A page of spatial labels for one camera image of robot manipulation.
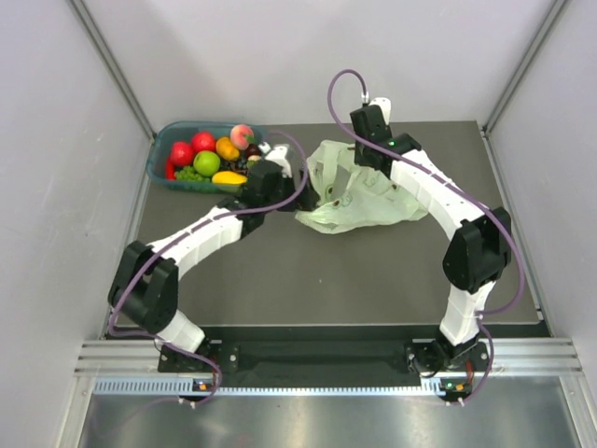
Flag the dark fake plum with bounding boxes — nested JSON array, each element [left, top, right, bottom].
[[245, 144, 262, 158]]

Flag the grey slotted cable duct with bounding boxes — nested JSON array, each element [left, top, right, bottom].
[[92, 375, 467, 397]]

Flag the teal plastic basket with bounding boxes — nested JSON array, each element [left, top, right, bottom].
[[146, 121, 264, 193]]

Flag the orange fake fruit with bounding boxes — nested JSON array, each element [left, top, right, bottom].
[[215, 137, 240, 161]]

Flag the green fake grapes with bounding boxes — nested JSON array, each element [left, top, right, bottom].
[[174, 166, 211, 182]]

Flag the red fake chili pepper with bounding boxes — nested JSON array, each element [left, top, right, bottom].
[[165, 160, 176, 181]]

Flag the red fake apple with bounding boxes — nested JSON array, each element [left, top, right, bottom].
[[190, 132, 216, 153]]

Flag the light green plastic bag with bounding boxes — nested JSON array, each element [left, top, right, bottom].
[[295, 140, 427, 234]]

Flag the yellow fake mango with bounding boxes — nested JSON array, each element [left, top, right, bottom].
[[211, 171, 247, 186]]

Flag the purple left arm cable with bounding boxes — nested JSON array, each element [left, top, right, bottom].
[[106, 130, 309, 407]]

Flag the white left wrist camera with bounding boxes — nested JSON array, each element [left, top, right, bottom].
[[257, 142, 292, 178]]

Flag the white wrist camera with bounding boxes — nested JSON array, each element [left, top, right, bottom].
[[363, 95, 392, 125], [257, 142, 292, 178]]

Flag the pink fake peach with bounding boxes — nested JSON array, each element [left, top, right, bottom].
[[229, 123, 256, 150]]

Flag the green fake apple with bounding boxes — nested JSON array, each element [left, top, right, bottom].
[[193, 150, 220, 177]]

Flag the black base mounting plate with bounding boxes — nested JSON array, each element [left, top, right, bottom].
[[158, 339, 491, 375]]

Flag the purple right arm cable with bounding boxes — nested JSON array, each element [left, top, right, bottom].
[[327, 69, 526, 406]]

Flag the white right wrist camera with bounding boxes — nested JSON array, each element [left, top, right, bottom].
[[363, 95, 392, 125]]

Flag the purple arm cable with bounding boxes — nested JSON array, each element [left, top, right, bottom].
[[106, 130, 309, 407], [327, 69, 526, 406]]

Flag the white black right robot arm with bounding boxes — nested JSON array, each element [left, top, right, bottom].
[[350, 103, 511, 370]]

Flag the dark fake blueberries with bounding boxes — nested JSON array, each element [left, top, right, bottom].
[[220, 159, 248, 174]]

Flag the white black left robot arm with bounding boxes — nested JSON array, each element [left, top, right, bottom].
[[107, 161, 319, 371]]

